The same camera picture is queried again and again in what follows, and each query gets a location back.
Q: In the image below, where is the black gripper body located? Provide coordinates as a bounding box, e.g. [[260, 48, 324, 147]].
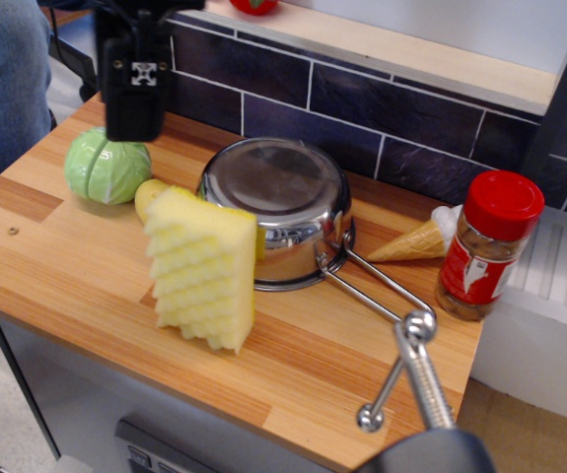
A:
[[93, 0, 205, 44]]

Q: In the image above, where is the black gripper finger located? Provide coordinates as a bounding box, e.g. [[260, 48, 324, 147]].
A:
[[99, 37, 171, 142]]

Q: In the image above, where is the yellow wavy sponge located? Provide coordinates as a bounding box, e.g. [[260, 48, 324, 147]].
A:
[[144, 186, 257, 353]]

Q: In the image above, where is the upside-down steel pot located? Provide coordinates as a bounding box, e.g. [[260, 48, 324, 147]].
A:
[[197, 138, 434, 322]]

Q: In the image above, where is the green toy cabbage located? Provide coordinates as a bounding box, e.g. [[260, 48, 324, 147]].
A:
[[64, 127, 152, 205]]

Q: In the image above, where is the person's blue jeans leg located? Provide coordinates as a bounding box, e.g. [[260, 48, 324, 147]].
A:
[[0, 1, 51, 173]]

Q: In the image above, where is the red toy tomato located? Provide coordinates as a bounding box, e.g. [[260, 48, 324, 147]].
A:
[[230, 0, 279, 16]]

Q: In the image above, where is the yellow toy potato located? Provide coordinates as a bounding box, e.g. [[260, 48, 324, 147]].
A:
[[134, 178, 170, 224]]

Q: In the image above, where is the light wooden shelf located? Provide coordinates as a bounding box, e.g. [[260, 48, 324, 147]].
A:
[[188, 1, 567, 115]]

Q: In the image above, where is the toy ice cream cone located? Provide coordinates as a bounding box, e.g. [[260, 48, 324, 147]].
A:
[[368, 205, 462, 262]]

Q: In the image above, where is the grey oven control panel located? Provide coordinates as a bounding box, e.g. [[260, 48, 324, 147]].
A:
[[114, 420, 214, 473]]

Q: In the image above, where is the red-lidded spice jar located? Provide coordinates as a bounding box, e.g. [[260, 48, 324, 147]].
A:
[[435, 170, 545, 321]]

